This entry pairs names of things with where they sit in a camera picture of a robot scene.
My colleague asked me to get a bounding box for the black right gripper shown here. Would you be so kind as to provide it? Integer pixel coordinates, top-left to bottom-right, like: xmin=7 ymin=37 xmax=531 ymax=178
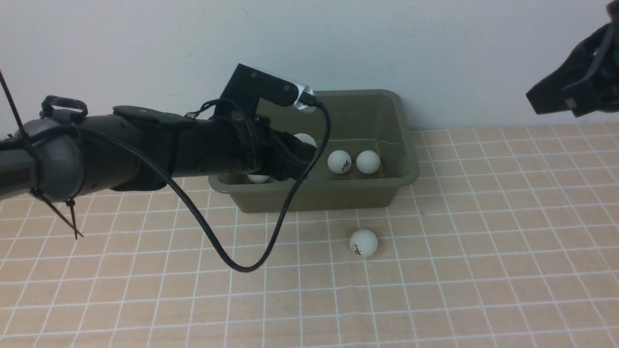
xmin=526 ymin=5 xmax=619 ymax=117

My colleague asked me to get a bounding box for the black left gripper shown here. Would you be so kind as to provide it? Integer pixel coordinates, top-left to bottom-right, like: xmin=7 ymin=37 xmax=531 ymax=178
xmin=232 ymin=113 xmax=318 ymax=181

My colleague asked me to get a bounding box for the white ping-pong ball with logo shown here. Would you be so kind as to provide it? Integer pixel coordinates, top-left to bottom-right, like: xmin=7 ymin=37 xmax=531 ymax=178
xmin=349 ymin=229 xmax=379 ymax=258

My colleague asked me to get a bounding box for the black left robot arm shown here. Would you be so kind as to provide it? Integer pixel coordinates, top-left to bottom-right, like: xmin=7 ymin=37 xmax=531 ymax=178
xmin=0 ymin=96 xmax=317 ymax=203

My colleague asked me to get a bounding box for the olive green plastic bin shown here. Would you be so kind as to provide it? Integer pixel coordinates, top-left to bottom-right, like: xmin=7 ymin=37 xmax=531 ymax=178
xmin=208 ymin=89 xmax=420 ymax=213

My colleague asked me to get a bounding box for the beige checkered tablecloth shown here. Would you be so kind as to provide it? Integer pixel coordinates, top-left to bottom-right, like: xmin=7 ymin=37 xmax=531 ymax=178
xmin=0 ymin=123 xmax=619 ymax=348

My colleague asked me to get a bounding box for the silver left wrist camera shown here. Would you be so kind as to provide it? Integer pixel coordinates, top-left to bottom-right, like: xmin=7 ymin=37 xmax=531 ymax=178
xmin=220 ymin=63 xmax=315 ymax=116

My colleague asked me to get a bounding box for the black camera cable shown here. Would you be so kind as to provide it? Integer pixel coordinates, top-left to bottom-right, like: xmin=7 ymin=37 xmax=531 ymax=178
xmin=77 ymin=94 xmax=332 ymax=273

